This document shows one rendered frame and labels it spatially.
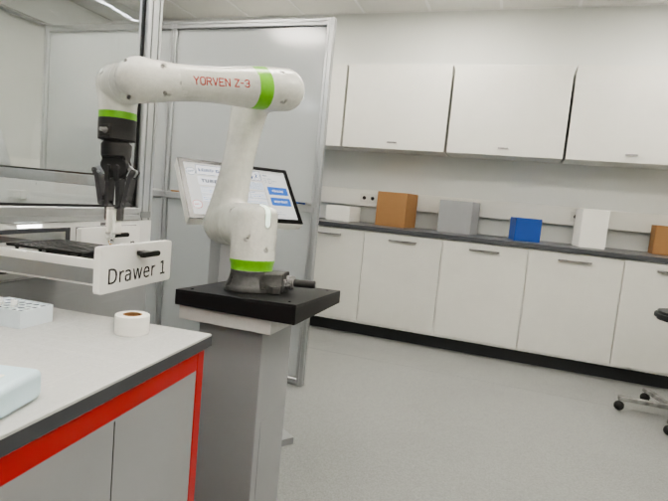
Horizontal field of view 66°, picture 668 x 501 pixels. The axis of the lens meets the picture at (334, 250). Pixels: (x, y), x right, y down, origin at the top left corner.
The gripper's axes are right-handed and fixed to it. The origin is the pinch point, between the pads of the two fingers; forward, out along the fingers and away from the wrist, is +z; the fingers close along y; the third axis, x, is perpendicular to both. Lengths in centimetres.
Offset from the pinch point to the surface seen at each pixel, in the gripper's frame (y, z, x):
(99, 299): -23.3, 28.2, 25.2
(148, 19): -22, -66, 43
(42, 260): -6.6, 9.8, -16.4
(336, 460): 47, 98, 85
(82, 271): 4.7, 11.2, -16.6
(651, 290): 216, 33, 270
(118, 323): 21.7, 19.2, -25.7
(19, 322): 3.4, 20.0, -32.4
